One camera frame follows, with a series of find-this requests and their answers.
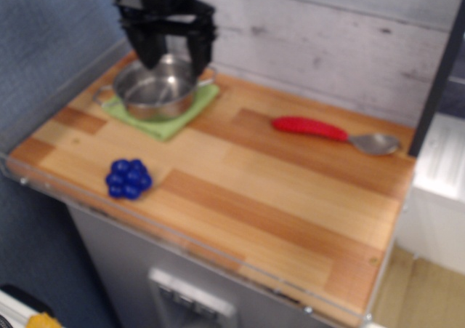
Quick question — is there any white toy sink counter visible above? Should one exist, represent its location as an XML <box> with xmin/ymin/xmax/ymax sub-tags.
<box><xmin>395</xmin><ymin>113</ymin><xmax>464</xmax><ymax>274</ymax></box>

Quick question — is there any grey toy fridge cabinet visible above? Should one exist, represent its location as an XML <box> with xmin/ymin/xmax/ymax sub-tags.
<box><xmin>68</xmin><ymin>204</ymin><xmax>336</xmax><ymax>327</ymax></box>

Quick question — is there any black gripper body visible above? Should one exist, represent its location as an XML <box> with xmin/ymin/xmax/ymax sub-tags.
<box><xmin>114</xmin><ymin>0</ymin><xmax>216</xmax><ymax>37</ymax></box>

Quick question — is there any red handled metal spoon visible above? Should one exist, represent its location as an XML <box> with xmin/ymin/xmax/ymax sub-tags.
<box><xmin>271</xmin><ymin>116</ymin><xmax>401</xmax><ymax>156</ymax></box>

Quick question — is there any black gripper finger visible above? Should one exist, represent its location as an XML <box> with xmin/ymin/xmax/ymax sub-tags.
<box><xmin>187</xmin><ymin>29</ymin><xmax>217</xmax><ymax>76</ymax></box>
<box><xmin>125</xmin><ymin>29</ymin><xmax>166</xmax><ymax>69</ymax></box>

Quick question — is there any stainless steel pot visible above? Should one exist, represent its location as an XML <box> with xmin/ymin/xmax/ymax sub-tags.
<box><xmin>92</xmin><ymin>54</ymin><xmax>217</xmax><ymax>121</ymax></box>

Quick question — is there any silver dispenser button panel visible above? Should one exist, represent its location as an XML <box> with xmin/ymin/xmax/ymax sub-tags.
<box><xmin>147</xmin><ymin>268</ymin><xmax>238</xmax><ymax>327</ymax></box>

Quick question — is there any dark right frame post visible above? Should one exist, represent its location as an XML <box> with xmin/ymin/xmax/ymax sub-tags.
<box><xmin>408</xmin><ymin>0</ymin><xmax>465</xmax><ymax>158</ymax></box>

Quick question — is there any yellow black object corner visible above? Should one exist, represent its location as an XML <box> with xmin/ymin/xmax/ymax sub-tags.
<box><xmin>1</xmin><ymin>284</ymin><xmax>63</xmax><ymax>327</ymax></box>

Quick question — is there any green cloth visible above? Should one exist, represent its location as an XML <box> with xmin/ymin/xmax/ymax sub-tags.
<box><xmin>102</xmin><ymin>84</ymin><xmax>219</xmax><ymax>142</ymax></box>

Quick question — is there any blue toy grape cluster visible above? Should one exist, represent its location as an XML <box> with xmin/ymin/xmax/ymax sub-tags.
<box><xmin>105</xmin><ymin>159</ymin><xmax>153</xmax><ymax>200</ymax></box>

